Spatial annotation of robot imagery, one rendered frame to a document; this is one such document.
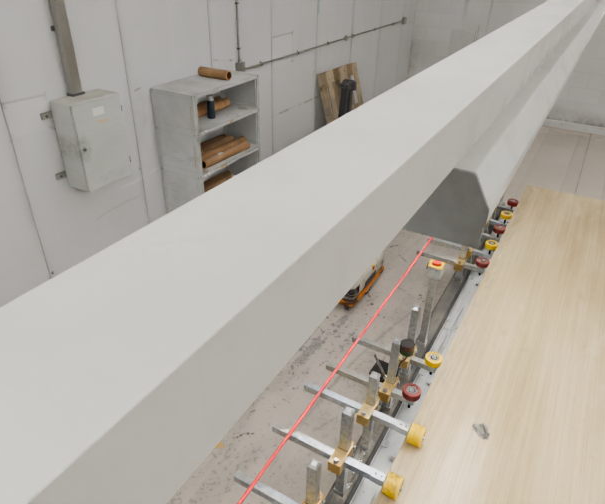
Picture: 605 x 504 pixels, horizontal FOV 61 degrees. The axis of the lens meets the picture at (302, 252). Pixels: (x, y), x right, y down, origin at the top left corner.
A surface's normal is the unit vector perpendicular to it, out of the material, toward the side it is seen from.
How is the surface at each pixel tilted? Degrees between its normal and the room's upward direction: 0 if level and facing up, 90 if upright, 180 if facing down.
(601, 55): 90
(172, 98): 90
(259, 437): 0
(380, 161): 0
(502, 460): 0
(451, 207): 90
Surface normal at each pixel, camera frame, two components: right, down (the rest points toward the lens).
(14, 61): 0.87, 0.27
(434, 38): -0.50, 0.44
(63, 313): 0.02, -0.85
